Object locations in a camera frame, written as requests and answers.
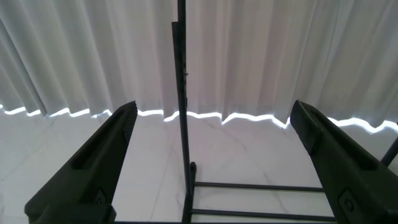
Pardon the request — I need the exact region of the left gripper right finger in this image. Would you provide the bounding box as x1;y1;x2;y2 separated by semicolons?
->
290;100;398;224

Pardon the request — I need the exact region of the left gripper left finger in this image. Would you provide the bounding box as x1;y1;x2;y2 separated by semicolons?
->
24;100;139;223

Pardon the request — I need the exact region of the black clothes rack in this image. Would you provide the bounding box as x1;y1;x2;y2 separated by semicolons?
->
172;0;398;224

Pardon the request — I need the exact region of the white curtain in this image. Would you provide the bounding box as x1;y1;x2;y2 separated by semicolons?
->
0;0;398;135

